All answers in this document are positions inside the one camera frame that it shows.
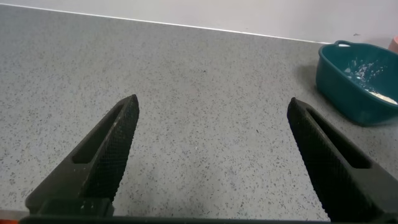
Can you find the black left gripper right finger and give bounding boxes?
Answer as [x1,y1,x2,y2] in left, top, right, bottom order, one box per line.
[286,96,398,223]

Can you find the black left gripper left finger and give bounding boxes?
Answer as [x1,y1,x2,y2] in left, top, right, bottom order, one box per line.
[25,94,140,217]

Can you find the white powder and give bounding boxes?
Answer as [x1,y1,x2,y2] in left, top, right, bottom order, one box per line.
[368,89,398,106]

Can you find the pink bowl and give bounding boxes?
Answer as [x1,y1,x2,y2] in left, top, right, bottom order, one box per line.
[387,35,398,54]

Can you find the teal square tray with handles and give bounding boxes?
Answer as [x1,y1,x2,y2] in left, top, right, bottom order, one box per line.
[315,40,398,127]

